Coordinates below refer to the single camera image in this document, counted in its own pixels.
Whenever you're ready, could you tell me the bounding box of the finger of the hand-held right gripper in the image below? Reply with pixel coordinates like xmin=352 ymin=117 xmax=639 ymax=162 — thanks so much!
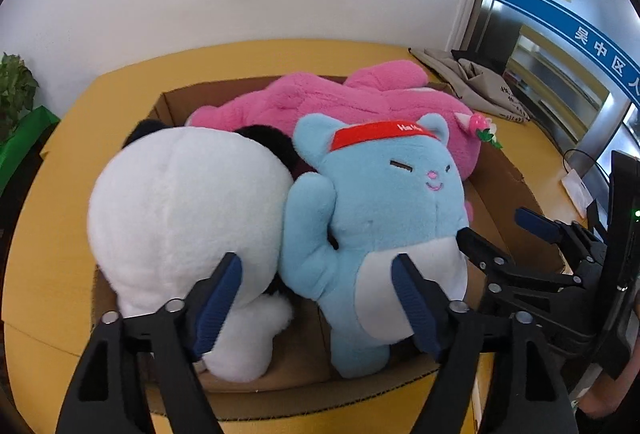
xmin=456 ymin=227 xmax=584 ymax=320
xmin=515 ymin=208 xmax=609 ymax=275

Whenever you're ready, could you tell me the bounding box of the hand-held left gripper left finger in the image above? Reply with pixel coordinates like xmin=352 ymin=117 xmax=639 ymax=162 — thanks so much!
xmin=55 ymin=252 xmax=244 ymax=434

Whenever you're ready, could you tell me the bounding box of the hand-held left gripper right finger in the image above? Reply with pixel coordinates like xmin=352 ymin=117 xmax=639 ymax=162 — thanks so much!
xmin=391 ymin=253 xmax=578 ymax=434

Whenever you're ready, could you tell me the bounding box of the brown cardboard box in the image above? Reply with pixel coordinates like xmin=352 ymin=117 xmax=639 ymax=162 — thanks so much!
xmin=90 ymin=74 xmax=571 ymax=420

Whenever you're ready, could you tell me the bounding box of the blue cat plush toy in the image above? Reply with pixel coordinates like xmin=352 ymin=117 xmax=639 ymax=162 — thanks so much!
xmin=280 ymin=111 xmax=471 ymax=377

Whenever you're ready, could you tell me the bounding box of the white panda plush toy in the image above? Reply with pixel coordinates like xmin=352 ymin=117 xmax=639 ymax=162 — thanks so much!
xmin=87 ymin=118 xmax=301 ymax=383

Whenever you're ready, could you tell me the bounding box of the person's right forearm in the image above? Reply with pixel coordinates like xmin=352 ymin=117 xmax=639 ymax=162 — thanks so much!
xmin=575 ymin=299 xmax=640 ymax=421

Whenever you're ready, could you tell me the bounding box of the beige cloth bag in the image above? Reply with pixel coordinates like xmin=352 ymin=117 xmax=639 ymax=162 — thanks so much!
xmin=409 ymin=47 xmax=532 ymax=125

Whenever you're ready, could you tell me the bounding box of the blue door banner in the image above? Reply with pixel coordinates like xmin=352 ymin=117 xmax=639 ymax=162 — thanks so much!
xmin=494 ymin=0 xmax=640 ymax=106

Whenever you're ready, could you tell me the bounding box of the pink plush toy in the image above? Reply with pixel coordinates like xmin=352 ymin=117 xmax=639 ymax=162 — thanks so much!
xmin=186 ymin=59 xmax=501 ymax=225

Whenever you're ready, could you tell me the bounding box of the green leafy plant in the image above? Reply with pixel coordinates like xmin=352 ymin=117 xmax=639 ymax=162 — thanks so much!
xmin=0 ymin=53 xmax=40 ymax=140

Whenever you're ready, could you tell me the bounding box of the black cable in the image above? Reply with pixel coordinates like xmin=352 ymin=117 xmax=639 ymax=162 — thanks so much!
xmin=561 ymin=148 xmax=614 ymax=176

